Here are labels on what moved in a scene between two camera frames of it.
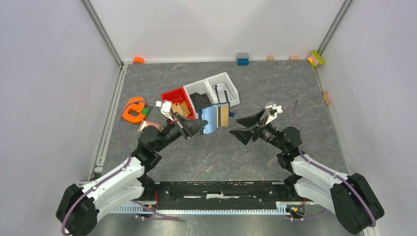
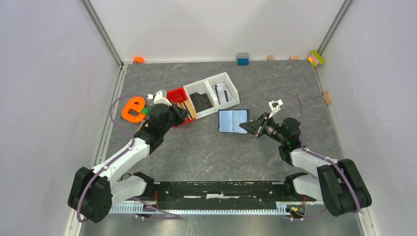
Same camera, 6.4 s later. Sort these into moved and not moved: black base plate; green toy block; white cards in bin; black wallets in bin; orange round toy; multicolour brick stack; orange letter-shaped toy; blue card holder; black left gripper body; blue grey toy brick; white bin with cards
Moved: black left gripper body; blue card holder
Not moved: orange letter-shaped toy; black base plate; black wallets in bin; white cards in bin; blue grey toy brick; multicolour brick stack; white bin with cards; orange round toy; green toy block
